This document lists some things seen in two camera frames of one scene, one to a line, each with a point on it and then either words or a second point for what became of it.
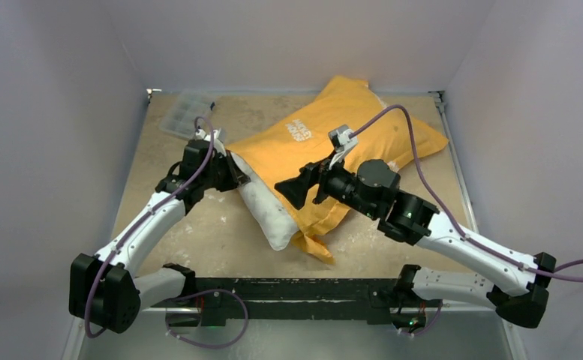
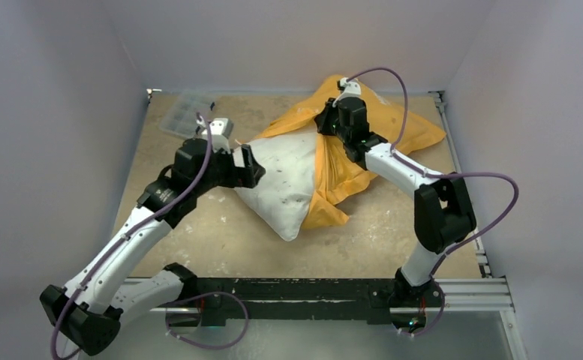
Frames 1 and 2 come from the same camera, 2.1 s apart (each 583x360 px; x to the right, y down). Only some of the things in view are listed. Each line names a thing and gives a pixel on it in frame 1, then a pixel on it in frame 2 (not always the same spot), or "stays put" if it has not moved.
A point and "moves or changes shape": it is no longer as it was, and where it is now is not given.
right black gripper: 318,181 -> 328,115
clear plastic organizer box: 187,106 stays put
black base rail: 308,299 stays put
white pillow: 266,208 moves or changes shape
